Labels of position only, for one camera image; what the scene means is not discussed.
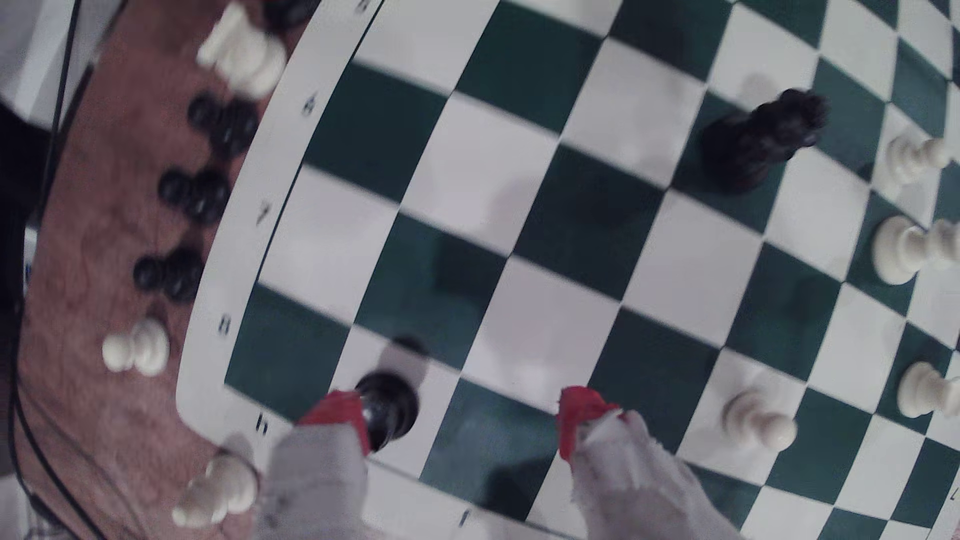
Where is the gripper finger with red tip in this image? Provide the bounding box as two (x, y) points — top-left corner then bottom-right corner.
(556, 385), (745, 540)
(255, 390), (374, 540)

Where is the black pawn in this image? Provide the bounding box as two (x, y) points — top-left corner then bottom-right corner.
(354, 371), (421, 453)

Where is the green and white chess mat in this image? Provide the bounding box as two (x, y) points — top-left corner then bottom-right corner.
(174, 0), (960, 540)

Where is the white chess piece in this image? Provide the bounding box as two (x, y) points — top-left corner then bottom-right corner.
(101, 318), (171, 378)
(196, 1), (288, 100)

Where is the black chess piece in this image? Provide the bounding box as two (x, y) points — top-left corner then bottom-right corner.
(262, 0), (322, 31)
(132, 247), (206, 303)
(186, 91), (261, 160)
(157, 168), (232, 225)

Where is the white knight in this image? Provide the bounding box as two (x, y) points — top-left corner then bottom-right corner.
(171, 452), (260, 530)

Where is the white pawn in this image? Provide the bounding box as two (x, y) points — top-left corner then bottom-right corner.
(722, 388), (798, 453)
(885, 135), (954, 185)

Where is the white rook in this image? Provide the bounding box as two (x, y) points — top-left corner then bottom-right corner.
(896, 361), (960, 420)

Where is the white king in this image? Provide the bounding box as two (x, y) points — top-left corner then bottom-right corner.
(871, 215), (960, 286)

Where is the black king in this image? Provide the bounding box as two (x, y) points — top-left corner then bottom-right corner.
(701, 87), (830, 192)

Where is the thin black cable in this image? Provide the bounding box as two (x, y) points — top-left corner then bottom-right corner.
(3, 0), (106, 540)

